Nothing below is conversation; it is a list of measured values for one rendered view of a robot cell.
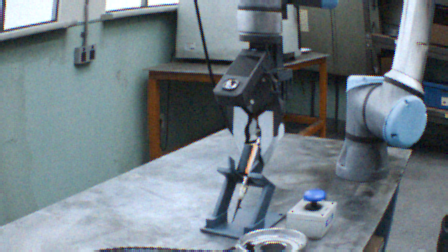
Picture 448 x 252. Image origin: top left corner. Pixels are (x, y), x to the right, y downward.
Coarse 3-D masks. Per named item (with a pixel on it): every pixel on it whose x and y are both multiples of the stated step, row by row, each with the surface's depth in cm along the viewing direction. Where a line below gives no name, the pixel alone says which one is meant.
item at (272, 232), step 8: (256, 232) 79; (264, 232) 80; (272, 232) 80; (280, 232) 80; (288, 232) 79; (296, 232) 78; (240, 240) 76; (248, 240) 79; (256, 240) 79; (272, 240) 78; (280, 240) 78; (296, 240) 77; (304, 240) 76; (240, 248) 74; (256, 248) 75; (264, 248) 77; (272, 248) 78; (280, 248) 77; (288, 248) 75; (304, 248) 73
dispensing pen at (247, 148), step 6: (258, 132) 92; (258, 138) 92; (246, 144) 90; (258, 144) 91; (246, 150) 90; (240, 156) 90; (246, 156) 89; (240, 162) 89; (246, 162) 89; (240, 168) 89; (240, 174) 90; (246, 174) 89; (246, 180) 89; (240, 186) 90; (246, 186) 89; (240, 192) 89; (246, 192) 89; (240, 198) 89; (240, 204) 89; (234, 216) 88
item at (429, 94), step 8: (424, 80) 380; (432, 80) 401; (440, 80) 395; (424, 88) 376; (432, 88) 371; (440, 88) 366; (424, 96) 377; (432, 96) 373; (440, 96) 368; (424, 104) 379; (432, 104) 375; (440, 104) 370
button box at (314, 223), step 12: (300, 204) 89; (324, 204) 88; (336, 204) 88; (288, 216) 85; (300, 216) 84; (312, 216) 83; (324, 216) 82; (288, 228) 86; (300, 228) 85; (312, 228) 84; (324, 228) 84
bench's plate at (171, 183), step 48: (192, 144) 142; (288, 144) 142; (336, 144) 141; (96, 192) 104; (144, 192) 107; (192, 192) 108; (288, 192) 107; (336, 192) 105; (384, 192) 102; (0, 240) 73; (48, 240) 77; (96, 240) 81; (144, 240) 83; (192, 240) 85; (336, 240) 82
